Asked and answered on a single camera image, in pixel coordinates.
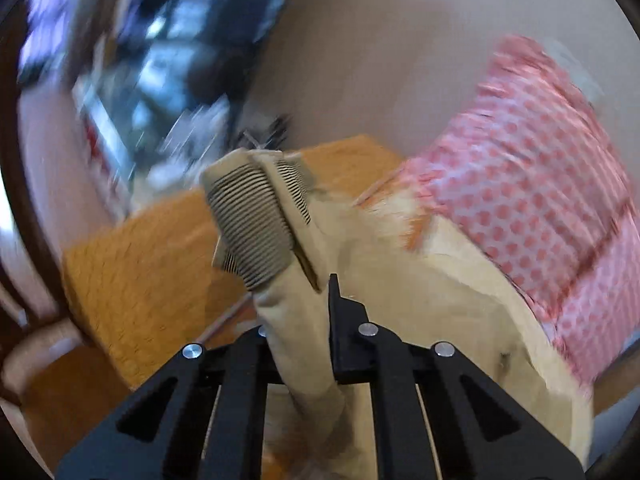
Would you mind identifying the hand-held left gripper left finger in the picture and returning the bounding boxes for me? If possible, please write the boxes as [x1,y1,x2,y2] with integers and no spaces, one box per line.
[54,324,282,480]

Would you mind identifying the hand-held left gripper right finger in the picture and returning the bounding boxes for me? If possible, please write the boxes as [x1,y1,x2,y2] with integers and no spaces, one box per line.
[327,274,587,480]

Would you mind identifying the beige pants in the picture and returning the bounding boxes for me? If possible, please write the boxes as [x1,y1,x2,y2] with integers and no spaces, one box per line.
[200,149,596,480]

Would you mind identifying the orange textured bedspread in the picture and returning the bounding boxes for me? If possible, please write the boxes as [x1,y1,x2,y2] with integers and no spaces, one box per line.
[22,135,406,461]

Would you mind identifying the pink dotted pillow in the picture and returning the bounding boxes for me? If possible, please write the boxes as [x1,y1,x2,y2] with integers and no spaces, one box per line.
[356,35,640,386]

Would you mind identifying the cluttered shelf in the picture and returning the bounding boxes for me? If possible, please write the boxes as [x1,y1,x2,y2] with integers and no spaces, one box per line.
[17,0,306,211]

